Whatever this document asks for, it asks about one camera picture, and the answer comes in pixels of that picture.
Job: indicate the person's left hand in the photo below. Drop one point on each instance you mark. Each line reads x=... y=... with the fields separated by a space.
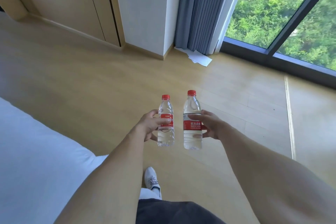
x=148 y=125

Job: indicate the light denim shorts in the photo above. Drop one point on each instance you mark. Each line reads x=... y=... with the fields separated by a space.
x=148 y=194

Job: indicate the person's right forearm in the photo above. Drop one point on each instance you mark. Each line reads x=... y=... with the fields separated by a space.
x=278 y=179

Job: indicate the white bed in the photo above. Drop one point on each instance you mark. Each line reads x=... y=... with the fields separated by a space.
x=39 y=166

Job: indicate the person's right hand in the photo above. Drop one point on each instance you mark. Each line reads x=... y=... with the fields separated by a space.
x=214 y=125

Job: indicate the white sheer curtain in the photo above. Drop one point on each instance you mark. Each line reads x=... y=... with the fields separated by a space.
x=231 y=8

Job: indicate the person's white left shoe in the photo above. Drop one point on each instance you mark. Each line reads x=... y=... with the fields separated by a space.
x=151 y=179

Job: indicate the black t-shirt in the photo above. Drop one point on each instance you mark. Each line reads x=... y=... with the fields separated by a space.
x=178 y=212

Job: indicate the person's left forearm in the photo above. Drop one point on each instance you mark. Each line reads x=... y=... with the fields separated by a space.
x=105 y=181

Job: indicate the red-cap water bottle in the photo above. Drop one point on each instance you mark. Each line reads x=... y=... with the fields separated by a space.
x=166 y=134
x=192 y=137

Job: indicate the grey blue curtain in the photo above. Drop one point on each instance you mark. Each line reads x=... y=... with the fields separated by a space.
x=202 y=8

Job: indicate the white paper sheet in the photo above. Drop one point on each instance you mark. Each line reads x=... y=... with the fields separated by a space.
x=198 y=57

